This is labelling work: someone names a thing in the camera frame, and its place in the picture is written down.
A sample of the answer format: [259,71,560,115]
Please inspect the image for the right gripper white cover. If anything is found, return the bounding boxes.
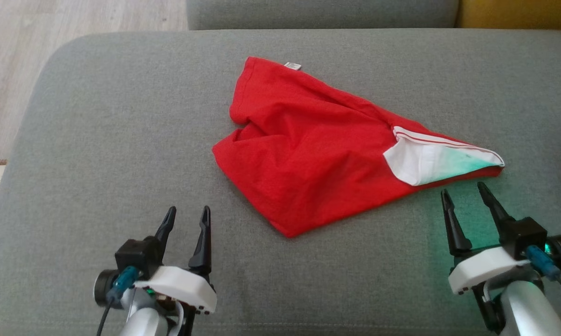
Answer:
[440,182,533,296]

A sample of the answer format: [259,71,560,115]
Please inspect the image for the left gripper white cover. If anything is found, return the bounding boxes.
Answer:
[133,205,217,315]

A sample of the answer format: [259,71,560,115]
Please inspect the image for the red white sports shorts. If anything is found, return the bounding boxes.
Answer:
[212,56,506,239]

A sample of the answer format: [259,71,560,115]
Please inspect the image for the grey sofa seat cushion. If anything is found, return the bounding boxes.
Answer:
[0,29,561,336]

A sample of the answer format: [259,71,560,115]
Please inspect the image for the yellow sofa cushion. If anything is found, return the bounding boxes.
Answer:
[456,0,561,32]

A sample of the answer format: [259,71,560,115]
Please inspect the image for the grey sofa back cushion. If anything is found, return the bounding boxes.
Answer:
[185,0,461,31]

